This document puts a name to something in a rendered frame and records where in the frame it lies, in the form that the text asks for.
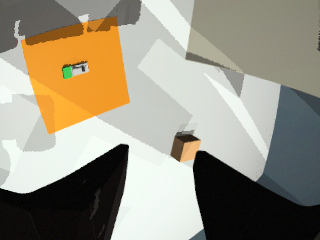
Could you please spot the orange flat square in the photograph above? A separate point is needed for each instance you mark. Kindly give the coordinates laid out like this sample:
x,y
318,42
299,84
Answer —
x,y
81,97

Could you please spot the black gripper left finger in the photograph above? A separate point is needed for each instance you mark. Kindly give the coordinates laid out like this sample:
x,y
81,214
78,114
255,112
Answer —
x,y
81,206

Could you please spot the dark grey panel with socket ports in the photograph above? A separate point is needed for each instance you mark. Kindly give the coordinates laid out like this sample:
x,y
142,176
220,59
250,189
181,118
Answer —
x,y
276,40

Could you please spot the brown cube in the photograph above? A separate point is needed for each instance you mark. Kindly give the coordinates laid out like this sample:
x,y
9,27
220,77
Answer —
x,y
184,147

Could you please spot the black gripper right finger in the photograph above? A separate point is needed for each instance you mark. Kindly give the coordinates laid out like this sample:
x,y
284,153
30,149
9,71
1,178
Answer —
x,y
233,207

